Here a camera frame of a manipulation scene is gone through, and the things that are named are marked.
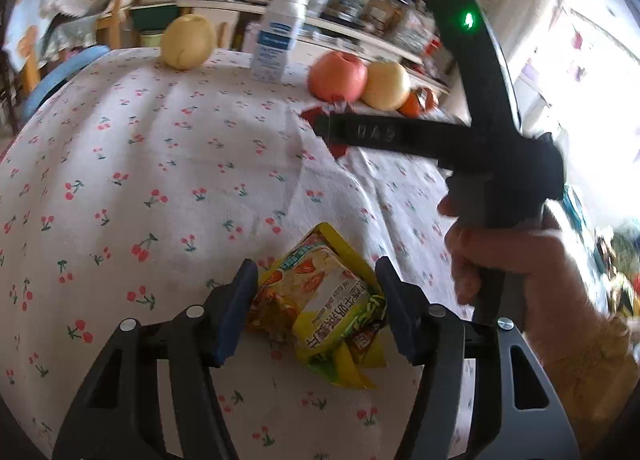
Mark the orange persimmon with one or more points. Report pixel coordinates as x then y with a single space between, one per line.
415 104

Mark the yellow pear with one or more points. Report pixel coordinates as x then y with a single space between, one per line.
187 42

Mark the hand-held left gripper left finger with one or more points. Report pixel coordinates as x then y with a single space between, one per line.
235 310

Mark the yellow snack packet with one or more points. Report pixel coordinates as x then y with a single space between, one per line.
325 300

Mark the white television cabinet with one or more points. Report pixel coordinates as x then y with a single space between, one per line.
235 7

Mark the orange print dining tablecloth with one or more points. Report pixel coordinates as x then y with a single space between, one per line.
30 24

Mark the cherry print tablecloth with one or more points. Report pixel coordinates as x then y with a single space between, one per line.
150 164

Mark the person's right hand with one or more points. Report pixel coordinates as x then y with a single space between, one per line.
550 280

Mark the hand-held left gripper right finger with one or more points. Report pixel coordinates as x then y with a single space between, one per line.
400 320

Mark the red wrapper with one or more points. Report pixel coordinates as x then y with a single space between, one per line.
340 150

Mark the person's right forearm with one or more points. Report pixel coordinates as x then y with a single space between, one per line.
590 375

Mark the light blue chair backrest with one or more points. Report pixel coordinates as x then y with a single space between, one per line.
55 79

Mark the white bottle with blue label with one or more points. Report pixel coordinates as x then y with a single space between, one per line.
275 39

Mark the dark green basin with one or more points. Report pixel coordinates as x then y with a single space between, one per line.
152 14

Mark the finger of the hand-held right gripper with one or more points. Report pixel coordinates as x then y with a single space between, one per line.
380 132

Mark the red apple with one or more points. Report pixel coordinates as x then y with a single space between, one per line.
337 77

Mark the green waste bin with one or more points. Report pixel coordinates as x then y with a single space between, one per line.
150 38

